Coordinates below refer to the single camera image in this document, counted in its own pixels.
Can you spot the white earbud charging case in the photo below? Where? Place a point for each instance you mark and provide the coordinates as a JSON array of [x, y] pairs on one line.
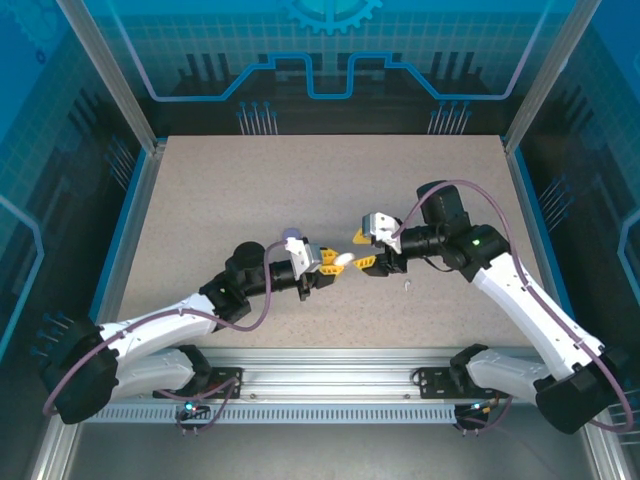
[[344, 260]]

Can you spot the purple earbud charging case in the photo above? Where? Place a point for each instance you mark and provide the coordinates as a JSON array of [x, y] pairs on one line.
[[291, 233]]

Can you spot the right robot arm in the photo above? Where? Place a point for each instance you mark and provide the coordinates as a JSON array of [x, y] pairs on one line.
[[530, 310]]

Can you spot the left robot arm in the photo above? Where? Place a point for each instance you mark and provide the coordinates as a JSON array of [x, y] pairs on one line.
[[165, 320]]

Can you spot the aluminium mounting beam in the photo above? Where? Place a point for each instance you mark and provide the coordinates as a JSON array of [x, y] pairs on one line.
[[325, 375]]

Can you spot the small lit circuit board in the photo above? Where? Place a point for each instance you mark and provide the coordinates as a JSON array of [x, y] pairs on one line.
[[191, 406], [481, 407]]

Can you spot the grey metal base panel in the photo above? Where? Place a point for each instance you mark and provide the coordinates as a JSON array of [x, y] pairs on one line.
[[325, 455]]

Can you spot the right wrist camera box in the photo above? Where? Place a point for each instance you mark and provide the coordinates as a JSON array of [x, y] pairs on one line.
[[385, 227]]

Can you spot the aluminium table side rail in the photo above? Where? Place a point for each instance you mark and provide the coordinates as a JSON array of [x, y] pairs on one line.
[[137, 210], [528, 210]]

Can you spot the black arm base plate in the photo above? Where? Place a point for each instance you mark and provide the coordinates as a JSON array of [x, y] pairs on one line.
[[435, 382], [220, 375]]

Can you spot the aluminium frame post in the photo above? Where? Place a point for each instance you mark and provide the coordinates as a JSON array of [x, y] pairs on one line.
[[127, 100], [534, 100]]

